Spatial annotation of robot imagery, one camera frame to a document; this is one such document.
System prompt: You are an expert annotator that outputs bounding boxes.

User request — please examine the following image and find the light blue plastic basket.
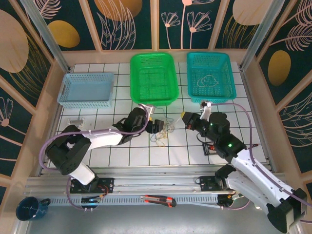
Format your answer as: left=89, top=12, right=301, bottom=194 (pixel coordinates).
left=57, top=72, right=115, bottom=109

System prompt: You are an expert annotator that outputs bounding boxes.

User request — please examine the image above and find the thin yellow cable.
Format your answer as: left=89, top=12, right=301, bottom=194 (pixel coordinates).
left=155, top=131, right=169, bottom=148

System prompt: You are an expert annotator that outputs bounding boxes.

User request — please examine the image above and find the thin cream cable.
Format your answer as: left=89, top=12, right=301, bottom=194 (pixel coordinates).
left=196, top=75, right=218, bottom=88

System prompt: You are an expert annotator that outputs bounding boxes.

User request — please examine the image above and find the black tray with red parts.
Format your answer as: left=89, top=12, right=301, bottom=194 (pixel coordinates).
left=202, top=143, right=220, bottom=156

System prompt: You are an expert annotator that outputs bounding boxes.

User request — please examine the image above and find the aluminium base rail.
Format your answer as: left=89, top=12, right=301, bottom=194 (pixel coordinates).
left=24, top=165, right=290, bottom=197

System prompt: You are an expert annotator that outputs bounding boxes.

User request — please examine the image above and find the red black utility knife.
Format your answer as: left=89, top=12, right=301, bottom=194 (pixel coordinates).
left=140, top=194, right=177, bottom=208

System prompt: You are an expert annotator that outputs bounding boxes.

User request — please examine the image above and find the green plastic basket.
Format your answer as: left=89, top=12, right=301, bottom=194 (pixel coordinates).
left=129, top=52, right=180, bottom=108

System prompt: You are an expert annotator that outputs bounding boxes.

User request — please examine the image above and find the small controller board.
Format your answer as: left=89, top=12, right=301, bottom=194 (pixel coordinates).
left=217, top=192, right=246, bottom=207
left=80, top=195, right=109, bottom=206

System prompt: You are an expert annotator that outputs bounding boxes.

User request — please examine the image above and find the grey slotted cable duct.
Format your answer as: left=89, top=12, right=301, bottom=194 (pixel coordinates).
left=46, top=196, right=256, bottom=208

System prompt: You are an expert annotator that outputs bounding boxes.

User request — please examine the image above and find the teal plastic basket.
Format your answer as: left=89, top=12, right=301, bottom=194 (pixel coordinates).
left=186, top=51, right=237, bottom=104

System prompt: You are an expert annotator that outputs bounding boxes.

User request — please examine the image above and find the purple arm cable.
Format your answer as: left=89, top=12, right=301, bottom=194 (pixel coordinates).
left=39, top=104, right=151, bottom=212
left=211, top=101, right=312, bottom=224

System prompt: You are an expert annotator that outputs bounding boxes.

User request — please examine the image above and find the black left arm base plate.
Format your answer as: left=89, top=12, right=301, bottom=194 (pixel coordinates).
left=70, top=177, right=115, bottom=195

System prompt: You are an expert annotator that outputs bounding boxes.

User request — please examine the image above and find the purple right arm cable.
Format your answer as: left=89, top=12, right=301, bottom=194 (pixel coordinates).
left=211, top=101, right=312, bottom=224

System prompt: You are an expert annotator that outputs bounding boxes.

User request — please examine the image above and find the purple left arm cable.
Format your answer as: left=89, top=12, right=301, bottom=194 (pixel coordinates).
left=39, top=104, right=151, bottom=212

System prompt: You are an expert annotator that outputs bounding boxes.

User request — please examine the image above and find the dark blue mug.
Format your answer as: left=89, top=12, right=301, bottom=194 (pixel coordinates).
left=16, top=196, right=51, bottom=222

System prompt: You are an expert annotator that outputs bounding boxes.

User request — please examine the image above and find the aluminium frame post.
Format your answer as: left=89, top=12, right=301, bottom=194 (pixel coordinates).
left=239, top=0, right=286, bottom=72
left=20, top=0, right=72, bottom=73

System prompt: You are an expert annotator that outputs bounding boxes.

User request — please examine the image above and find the aluminium table side rail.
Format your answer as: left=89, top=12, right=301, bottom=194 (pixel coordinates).
left=240, top=69, right=277, bottom=174
left=36, top=72, right=72, bottom=176

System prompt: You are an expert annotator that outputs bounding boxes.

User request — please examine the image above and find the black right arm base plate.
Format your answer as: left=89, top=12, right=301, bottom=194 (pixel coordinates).
left=199, top=175, right=244, bottom=193

